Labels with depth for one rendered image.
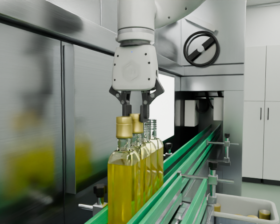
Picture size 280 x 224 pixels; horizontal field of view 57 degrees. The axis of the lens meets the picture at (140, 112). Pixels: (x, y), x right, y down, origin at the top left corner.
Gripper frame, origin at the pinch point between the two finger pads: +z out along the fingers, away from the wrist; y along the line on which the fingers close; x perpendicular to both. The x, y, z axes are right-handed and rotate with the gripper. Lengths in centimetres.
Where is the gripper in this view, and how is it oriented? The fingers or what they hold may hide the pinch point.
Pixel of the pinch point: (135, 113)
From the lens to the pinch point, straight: 59.9
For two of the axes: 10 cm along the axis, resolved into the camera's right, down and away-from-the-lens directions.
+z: 0.0, 10.0, 0.6
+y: 9.3, 0.2, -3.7
